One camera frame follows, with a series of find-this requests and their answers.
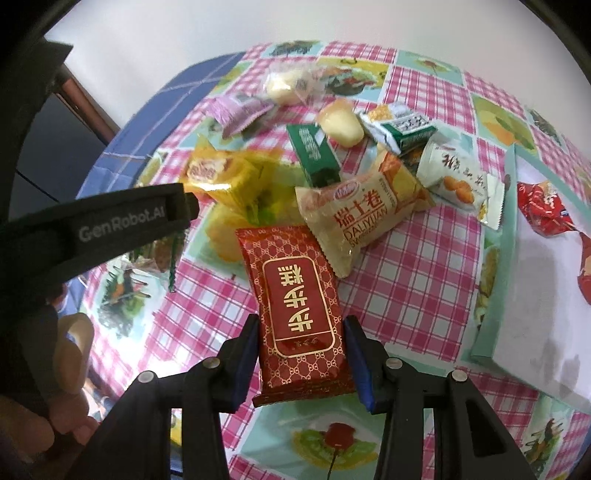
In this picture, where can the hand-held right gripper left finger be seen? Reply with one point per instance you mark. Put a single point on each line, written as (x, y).
(247, 369)

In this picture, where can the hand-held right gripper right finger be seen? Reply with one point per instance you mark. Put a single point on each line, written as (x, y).
(359, 369)

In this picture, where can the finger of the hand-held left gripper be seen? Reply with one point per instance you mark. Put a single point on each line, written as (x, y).
(191, 206)

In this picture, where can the yellow snack packet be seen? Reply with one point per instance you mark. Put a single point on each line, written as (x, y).
(221, 175)

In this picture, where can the clear packet with green edge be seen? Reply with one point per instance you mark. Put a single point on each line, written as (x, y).
(159, 258)

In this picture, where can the red gold-patterned snack packet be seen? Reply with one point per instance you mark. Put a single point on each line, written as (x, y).
(295, 304)

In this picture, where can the dark green snack packet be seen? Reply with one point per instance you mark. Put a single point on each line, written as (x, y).
(314, 152)

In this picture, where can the cream swiss roll packet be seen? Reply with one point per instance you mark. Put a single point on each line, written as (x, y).
(355, 212)

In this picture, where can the mint-edged white box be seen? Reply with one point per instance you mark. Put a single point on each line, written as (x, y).
(535, 300)

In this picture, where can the white packet with orange balls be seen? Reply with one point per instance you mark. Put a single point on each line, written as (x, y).
(455, 175)

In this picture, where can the red candy packet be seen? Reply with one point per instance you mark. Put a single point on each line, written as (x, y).
(545, 207)

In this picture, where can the person's left hand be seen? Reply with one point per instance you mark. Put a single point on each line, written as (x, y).
(74, 350)

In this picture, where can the blue checked cloth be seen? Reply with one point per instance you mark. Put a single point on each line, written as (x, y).
(152, 115)

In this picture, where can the purple snack packet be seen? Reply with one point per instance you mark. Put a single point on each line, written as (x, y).
(240, 113)

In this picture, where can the dark wooden furniture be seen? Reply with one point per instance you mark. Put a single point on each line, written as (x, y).
(87, 101)

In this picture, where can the clear packet with yellow cake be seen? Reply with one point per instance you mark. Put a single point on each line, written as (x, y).
(284, 85)

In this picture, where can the small yellow cake packet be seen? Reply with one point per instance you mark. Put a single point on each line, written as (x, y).
(339, 124)

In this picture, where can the green and white snack packet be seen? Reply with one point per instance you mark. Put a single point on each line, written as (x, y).
(401, 127)

